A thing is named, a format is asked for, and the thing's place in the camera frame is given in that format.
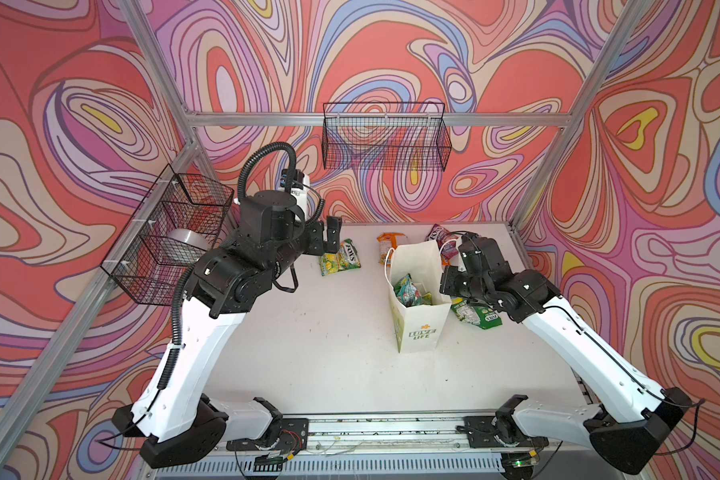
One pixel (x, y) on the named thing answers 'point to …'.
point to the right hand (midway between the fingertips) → (444, 285)
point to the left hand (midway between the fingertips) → (322, 216)
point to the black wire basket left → (183, 216)
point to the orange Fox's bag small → (387, 241)
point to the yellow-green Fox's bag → (347, 257)
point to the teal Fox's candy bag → (408, 293)
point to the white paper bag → (417, 327)
